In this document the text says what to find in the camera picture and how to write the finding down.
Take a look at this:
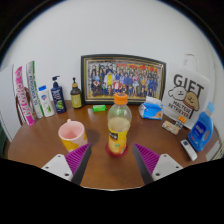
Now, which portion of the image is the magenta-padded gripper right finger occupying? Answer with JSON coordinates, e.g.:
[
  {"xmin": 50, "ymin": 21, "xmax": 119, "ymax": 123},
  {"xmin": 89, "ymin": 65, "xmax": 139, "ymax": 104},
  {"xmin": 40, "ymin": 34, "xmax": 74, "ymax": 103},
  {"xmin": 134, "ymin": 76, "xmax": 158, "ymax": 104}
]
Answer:
[{"xmin": 132, "ymin": 143, "xmax": 184, "ymax": 186}]

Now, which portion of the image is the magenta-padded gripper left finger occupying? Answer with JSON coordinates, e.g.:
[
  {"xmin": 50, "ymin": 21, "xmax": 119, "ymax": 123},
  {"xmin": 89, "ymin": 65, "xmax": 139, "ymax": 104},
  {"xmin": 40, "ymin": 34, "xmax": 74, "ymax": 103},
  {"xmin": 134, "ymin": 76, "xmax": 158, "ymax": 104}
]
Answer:
[{"xmin": 41, "ymin": 143, "xmax": 93, "ymax": 186}]

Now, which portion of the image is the orange-capped juice bottle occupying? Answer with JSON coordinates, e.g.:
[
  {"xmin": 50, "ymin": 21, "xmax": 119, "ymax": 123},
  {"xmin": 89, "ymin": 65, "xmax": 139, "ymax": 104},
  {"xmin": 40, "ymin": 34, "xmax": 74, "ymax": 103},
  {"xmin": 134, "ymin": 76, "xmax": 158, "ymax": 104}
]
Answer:
[{"xmin": 107, "ymin": 92, "xmax": 133, "ymax": 156}]

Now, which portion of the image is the pink and yellow mug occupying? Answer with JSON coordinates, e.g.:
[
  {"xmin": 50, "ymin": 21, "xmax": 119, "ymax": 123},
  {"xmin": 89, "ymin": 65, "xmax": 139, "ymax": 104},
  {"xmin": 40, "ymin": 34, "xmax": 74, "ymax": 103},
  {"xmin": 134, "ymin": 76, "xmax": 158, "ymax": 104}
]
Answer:
[{"xmin": 57, "ymin": 118, "xmax": 89, "ymax": 153}]

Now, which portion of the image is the small beige snack pack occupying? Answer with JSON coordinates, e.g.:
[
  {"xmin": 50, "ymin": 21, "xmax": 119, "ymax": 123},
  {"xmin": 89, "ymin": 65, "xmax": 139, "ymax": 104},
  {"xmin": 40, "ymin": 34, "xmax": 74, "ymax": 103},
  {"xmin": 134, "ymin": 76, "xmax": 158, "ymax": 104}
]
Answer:
[{"xmin": 161, "ymin": 120, "xmax": 181, "ymax": 136}]

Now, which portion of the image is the white remote control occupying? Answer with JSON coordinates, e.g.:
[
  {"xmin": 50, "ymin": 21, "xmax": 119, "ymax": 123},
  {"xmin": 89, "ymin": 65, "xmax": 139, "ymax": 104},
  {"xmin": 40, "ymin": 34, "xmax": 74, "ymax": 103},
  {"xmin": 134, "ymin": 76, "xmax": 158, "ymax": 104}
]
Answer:
[{"xmin": 180, "ymin": 138, "xmax": 198, "ymax": 162}]

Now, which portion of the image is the blue tissue pack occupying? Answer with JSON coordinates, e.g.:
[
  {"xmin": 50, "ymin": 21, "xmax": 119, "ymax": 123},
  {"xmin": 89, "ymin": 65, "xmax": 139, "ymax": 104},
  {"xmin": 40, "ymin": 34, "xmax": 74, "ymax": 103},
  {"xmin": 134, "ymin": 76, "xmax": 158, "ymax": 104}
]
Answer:
[{"xmin": 138, "ymin": 95, "xmax": 165, "ymax": 121}]

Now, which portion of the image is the small green pack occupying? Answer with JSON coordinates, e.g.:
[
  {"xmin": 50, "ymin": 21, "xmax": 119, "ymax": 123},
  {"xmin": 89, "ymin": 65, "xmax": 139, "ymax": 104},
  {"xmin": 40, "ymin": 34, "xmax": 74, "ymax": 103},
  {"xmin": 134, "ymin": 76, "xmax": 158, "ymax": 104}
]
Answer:
[{"xmin": 92, "ymin": 104, "xmax": 108, "ymax": 112}]

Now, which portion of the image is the blue detergent bottle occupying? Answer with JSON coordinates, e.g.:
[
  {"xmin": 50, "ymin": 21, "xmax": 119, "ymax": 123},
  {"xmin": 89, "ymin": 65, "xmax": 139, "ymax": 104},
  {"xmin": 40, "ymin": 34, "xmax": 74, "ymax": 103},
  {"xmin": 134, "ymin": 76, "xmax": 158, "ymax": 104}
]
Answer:
[{"xmin": 187, "ymin": 101, "xmax": 216, "ymax": 153}]

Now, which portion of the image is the amber pump bottle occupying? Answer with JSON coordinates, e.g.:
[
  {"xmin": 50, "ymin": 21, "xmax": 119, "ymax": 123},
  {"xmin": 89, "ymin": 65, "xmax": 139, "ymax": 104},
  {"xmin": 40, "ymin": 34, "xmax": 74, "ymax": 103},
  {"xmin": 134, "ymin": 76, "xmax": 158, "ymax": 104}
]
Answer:
[{"xmin": 70, "ymin": 77, "xmax": 83, "ymax": 110}]

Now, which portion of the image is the white shampoo bottle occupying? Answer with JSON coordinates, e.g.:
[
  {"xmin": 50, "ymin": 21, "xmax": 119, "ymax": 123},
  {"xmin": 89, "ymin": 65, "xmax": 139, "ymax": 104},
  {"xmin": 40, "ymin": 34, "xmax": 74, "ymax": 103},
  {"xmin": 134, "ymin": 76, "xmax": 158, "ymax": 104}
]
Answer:
[{"xmin": 37, "ymin": 85, "xmax": 56, "ymax": 118}]

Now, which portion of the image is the dark blue pump bottle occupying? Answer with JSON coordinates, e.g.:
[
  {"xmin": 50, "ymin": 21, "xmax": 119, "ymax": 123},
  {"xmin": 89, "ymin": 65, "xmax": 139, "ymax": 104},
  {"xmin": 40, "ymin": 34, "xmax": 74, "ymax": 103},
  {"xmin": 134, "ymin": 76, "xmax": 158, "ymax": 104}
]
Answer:
[{"xmin": 50, "ymin": 75, "xmax": 67, "ymax": 114}]

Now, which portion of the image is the white radiator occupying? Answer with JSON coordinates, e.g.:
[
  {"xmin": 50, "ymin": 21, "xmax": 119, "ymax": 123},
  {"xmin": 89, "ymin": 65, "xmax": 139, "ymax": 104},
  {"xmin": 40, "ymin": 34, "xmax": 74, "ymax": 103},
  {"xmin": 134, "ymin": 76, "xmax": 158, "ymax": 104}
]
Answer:
[{"xmin": 213, "ymin": 139, "xmax": 224, "ymax": 161}]

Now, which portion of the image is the white printed paper bag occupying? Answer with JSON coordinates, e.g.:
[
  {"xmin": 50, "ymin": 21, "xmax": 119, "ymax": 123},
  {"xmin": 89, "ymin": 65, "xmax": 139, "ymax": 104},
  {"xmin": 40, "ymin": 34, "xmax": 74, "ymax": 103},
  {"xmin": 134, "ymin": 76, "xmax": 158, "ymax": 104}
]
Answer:
[{"xmin": 162, "ymin": 53, "xmax": 211, "ymax": 130}]

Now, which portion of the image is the tall white green box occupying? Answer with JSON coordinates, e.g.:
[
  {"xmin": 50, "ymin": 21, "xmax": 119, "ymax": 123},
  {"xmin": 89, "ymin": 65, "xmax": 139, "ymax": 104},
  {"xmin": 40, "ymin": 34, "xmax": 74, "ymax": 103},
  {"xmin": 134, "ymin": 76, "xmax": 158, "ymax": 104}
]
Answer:
[{"xmin": 25, "ymin": 60, "xmax": 45, "ymax": 120}]

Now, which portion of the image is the tall pink lettered box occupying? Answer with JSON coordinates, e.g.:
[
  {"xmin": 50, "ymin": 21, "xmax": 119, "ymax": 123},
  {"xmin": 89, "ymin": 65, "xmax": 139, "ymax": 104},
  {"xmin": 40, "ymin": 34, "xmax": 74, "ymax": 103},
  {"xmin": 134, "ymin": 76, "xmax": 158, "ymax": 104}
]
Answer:
[{"xmin": 13, "ymin": 65, "xmax": 36, "ymax": 127}]

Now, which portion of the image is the framed group photo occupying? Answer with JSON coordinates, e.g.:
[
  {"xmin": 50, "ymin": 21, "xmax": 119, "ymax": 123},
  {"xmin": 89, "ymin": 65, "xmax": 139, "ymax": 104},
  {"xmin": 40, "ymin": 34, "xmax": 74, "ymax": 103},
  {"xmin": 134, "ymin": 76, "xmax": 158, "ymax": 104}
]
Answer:
[{"xmin": 80, "ymin": 54, "xmax": 167, "ymax": 106}]

